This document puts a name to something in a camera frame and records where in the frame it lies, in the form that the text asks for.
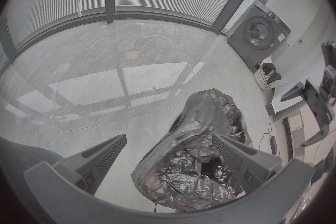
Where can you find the grey washing machine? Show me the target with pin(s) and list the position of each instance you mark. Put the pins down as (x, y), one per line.
(241, 44)

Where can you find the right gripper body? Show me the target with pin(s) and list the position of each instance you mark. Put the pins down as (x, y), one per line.
(316, 106)

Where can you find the white laundry basket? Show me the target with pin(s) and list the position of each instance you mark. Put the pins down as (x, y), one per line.
(262, 81)

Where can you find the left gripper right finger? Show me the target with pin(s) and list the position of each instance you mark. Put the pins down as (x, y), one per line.
(252, 165)

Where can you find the pile of clothes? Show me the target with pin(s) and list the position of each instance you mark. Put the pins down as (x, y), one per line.
(270, 69)

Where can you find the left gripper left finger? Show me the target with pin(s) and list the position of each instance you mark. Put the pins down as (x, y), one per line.
(86, 167)

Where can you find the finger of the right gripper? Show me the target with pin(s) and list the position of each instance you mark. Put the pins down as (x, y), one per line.
(296, 91)
(319, 135)

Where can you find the black plastic bag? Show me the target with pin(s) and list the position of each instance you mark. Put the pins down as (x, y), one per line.
(199, 118)

